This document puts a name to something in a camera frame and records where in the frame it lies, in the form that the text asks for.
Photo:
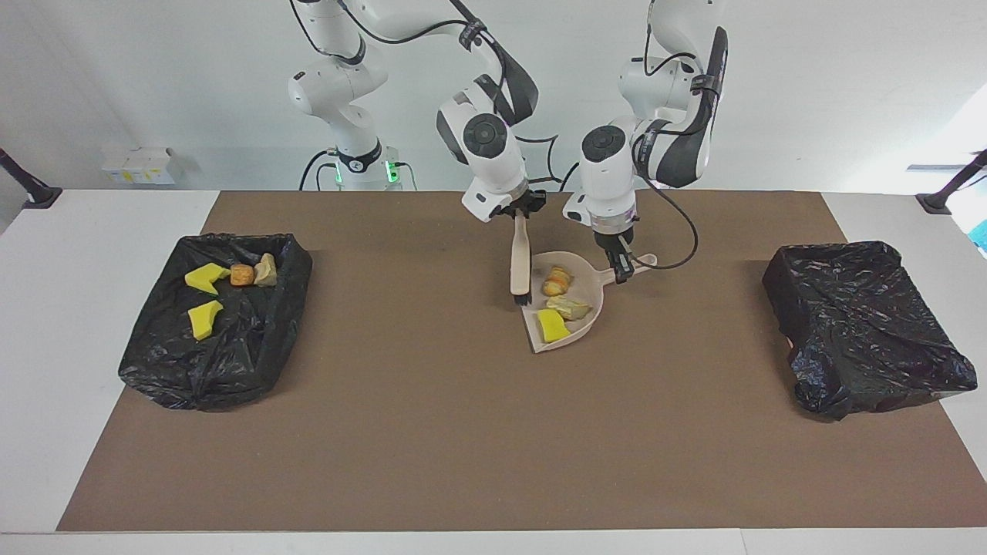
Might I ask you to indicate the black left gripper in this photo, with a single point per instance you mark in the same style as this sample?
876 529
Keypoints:
615 237

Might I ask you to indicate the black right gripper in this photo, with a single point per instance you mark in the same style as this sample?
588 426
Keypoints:
515 205

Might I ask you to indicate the beige plastic dustpan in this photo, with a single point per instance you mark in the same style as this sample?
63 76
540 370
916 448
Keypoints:
590 301

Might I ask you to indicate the beige brush black bristles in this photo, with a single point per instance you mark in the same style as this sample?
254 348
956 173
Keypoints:
521 262

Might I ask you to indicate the striped croissant piece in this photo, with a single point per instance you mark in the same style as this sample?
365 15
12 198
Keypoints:
557 282

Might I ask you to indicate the pale bread piece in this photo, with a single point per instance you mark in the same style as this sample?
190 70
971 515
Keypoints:
569 307

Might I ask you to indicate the yellow sponge piece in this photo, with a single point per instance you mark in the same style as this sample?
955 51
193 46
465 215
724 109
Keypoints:
552 326
204 278
204 319

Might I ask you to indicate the striped bread roll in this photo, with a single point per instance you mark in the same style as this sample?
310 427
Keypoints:
265 271

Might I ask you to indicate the brown bread nugget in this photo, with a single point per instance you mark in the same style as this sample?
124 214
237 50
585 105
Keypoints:
242 275

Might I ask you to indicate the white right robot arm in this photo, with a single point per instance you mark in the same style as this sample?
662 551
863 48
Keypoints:
486 154

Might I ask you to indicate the bin with black bag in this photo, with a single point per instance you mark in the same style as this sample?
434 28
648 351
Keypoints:
864 324
231 362

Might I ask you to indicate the green lit base module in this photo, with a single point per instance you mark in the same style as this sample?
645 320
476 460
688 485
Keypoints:
393 171

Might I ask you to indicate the brown table mat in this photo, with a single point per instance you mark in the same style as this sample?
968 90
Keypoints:
463 478

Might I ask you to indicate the teal object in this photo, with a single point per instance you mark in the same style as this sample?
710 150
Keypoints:
981 235

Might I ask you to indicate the black camera stand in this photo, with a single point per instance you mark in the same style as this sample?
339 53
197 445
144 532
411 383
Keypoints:
944 196
31 189

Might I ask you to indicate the white wall box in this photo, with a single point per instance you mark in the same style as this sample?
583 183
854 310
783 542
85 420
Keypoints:
139 166

